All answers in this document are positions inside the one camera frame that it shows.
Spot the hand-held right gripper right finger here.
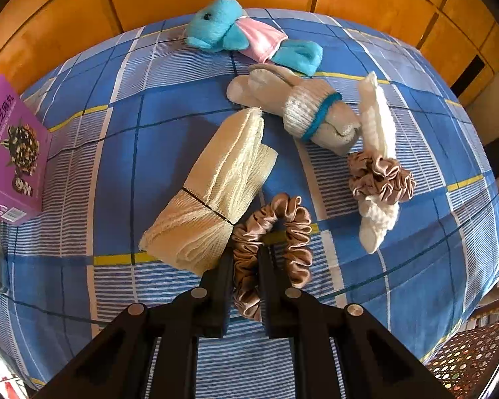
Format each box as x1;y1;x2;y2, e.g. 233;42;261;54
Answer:
255;245;456;399

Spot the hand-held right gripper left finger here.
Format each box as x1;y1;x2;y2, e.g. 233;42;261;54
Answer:
33;246;236;399

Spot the knit gloves blue trim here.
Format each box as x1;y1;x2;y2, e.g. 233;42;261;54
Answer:
227;64;362;156

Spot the white knit cloth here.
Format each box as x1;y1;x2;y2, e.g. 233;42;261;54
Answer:
355;71;401;254

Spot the teal plush toy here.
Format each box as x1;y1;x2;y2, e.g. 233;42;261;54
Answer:
186;0;324;77

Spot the blue plaid bed sheet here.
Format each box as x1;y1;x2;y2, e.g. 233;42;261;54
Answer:
0;7;499;399

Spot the purple carton box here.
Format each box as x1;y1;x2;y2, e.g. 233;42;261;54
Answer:
0;74;53;226

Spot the woven rattan chair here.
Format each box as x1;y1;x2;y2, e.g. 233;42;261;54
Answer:
426;303;499;399

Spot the brown satin scrunchie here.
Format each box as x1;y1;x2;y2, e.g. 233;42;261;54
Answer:
231;193;314;322
348;151;417;205

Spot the cream mesh cloth bundle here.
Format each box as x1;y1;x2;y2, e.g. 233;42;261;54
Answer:
139;107;278;277

